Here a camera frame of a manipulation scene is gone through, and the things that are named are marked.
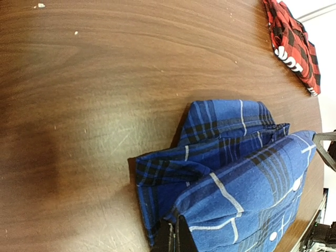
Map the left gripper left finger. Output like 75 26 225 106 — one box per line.
150 219 176 252

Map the red black plaid shirt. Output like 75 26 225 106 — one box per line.
263 1 321 96

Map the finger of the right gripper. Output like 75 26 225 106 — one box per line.
313 130 335 171

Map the blue plaid long sleeve shirt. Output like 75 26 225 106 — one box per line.
136 100 316 251

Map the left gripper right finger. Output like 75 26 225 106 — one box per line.
175 215 198 252

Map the aluminium front rail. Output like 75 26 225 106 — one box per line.
291 188 329 252

